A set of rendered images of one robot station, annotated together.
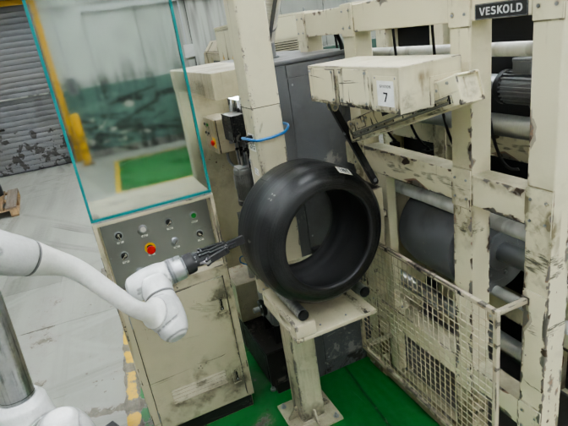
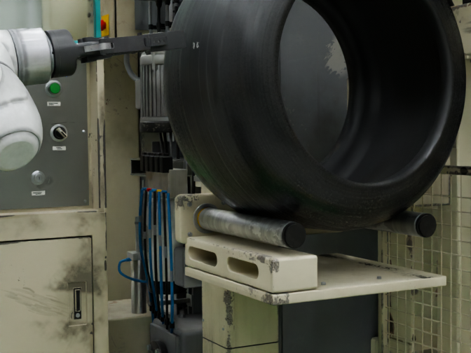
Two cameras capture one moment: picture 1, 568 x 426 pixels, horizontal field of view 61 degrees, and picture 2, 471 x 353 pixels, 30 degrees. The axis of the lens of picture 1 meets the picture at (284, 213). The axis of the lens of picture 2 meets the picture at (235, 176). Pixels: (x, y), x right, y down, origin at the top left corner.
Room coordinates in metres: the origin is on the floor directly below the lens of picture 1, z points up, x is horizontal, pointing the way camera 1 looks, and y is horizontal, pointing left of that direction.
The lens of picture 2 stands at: (0.16, 0.24, 1.08)
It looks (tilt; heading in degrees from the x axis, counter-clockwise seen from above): 3 degrees down; 354
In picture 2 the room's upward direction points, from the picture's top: 1 degrees counter-clockwise
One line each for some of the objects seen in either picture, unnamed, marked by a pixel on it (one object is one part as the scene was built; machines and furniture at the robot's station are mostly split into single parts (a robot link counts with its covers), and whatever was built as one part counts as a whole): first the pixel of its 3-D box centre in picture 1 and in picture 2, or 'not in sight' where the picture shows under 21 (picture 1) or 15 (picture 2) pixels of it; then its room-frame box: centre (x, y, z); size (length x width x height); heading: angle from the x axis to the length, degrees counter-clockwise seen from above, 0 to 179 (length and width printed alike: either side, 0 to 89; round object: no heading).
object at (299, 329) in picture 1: (286, 309); (245, 260); (1.77, 0.05, 0.84); 0.36 x 0.09 x 0.06; 21
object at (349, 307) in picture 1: (317, 306); (310, 274); (1.82, -0.08, 0.80); 0.37 x 0.36 x 0.02; 111
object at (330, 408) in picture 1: (308, 410); not in sight; (2.05, 0.03, 0.02); 0.27 x 0.27 x 0.04; 21
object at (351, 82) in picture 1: (375, 81); not in sight; (1.80, -0.40, 1.71); 0.61 x 0.25 x 0.15; 21
